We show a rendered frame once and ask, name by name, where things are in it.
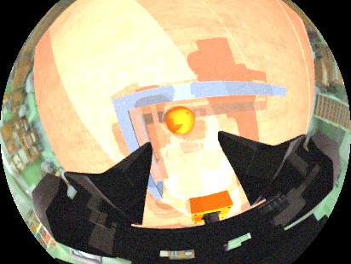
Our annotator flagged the translucent yellow ball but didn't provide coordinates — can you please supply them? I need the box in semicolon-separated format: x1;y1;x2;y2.
175;109;196;135

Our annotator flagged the orange ball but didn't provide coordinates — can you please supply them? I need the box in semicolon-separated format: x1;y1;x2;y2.
165;106;189;133

